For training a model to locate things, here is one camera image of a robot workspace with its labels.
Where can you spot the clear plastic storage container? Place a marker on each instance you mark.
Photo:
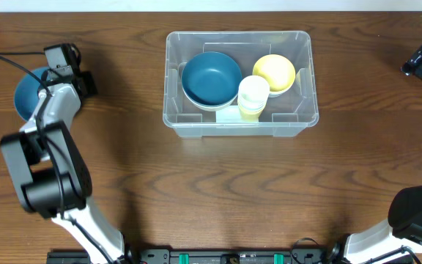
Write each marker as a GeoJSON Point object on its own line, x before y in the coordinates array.
{"type": "Point", "coordinates": [284, 116]}

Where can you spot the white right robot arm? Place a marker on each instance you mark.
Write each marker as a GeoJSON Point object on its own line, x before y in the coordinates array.
{"type": "Point", "coordinates": [400, 235]}

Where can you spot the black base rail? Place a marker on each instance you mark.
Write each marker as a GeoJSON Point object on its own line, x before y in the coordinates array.
{"type": "Point", "coordinates": [164, 256]}

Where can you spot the white label in container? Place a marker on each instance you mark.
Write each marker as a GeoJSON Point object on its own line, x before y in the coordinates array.
{"type": "Point", "coordinates": [230, 114]}

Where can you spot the white small bowl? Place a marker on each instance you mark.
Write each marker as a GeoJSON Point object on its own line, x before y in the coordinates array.
{"type": "Point", "coordinates": [274, 94]}

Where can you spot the cream bowl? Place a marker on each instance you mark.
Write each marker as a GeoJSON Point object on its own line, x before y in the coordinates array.
{"type": "Point", "coordinates": [209, 107]}

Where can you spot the cream cup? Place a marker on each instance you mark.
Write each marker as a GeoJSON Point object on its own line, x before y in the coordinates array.
{"type": "Point", "coordinates": [254, 88]}

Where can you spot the yellow small bowl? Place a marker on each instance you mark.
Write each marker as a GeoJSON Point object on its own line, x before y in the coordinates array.
{"type": "Point", "coordinates": [277, 70]}

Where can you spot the yellow cup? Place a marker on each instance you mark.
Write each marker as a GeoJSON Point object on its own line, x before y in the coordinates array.
{"type": "Point", "coordinates": [250, 116]}
{"type": "Point", "coordinates": [250, 111]}

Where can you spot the light blue cup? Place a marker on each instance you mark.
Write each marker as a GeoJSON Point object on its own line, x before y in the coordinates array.
{"type": "Point", "coordinates": [251, 105]}

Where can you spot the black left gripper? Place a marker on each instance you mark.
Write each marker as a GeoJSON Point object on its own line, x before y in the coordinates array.
{"type": "Point", "coordinates": [91, 83]}

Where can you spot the dark blue bowl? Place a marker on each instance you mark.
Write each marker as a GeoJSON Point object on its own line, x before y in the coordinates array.
{"type": "Point", "coordinates": [211, 78]}
{"type": "Point", "coordinates": [26, 97]}

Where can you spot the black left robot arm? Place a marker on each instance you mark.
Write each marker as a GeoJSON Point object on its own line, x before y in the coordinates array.
{"type": "Point", "coordinates": [47, 170]}

